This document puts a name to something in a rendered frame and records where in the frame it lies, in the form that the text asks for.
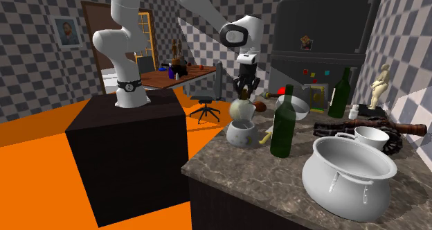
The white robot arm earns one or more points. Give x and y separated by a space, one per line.
123 62

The small white cup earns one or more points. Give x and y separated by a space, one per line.
371 140

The yellow green picture frame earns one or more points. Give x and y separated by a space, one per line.
317 97

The large green wine bottle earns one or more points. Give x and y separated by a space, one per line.
283 128

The white mug with moon print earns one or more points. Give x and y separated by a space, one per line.
240 135

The small white bottle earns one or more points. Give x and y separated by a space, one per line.
353 112

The white round flask with cork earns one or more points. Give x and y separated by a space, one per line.
241 110

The large white cooking pot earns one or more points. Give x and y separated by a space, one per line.
344 192

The dark robot stand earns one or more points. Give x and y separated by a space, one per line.
135 161

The yellow banana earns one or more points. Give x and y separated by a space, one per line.
265 138

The beige figure on black base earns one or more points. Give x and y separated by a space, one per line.
379 84

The slim green wine bottle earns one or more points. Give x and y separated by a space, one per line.
339 99

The red round object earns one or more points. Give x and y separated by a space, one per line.
280 91

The grey office chair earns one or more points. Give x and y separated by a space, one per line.
209 95

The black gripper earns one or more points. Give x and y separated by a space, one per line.
247 72

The brown door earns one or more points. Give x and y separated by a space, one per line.
98 23

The white bowl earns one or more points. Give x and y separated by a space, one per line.
300 107

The dark grey refrigerator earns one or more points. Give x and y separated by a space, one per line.
324 23

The framed portrait wall picture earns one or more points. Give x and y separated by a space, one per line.
67 31

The brown round wooden ball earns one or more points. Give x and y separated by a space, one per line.
260 106

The brown wooden desk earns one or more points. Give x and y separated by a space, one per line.
165 79

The yellow open shelf frame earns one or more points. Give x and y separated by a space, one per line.
147 30

